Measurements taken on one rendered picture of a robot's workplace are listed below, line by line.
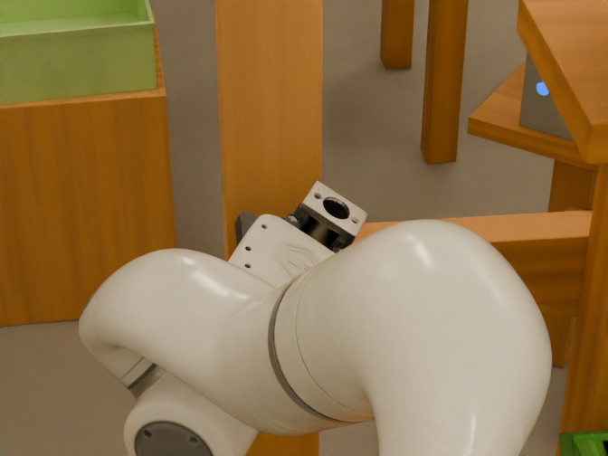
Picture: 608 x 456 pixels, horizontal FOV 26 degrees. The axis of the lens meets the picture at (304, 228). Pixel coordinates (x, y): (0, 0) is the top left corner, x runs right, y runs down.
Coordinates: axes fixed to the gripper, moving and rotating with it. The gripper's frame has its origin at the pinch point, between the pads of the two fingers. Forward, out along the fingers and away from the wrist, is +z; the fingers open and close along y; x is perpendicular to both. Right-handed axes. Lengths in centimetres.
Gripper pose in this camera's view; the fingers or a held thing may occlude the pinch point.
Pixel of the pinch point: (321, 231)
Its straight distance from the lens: 116.0
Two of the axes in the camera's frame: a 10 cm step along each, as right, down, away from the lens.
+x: -4.4, 6.8, 5.9
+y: -8.4, -5.5, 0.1
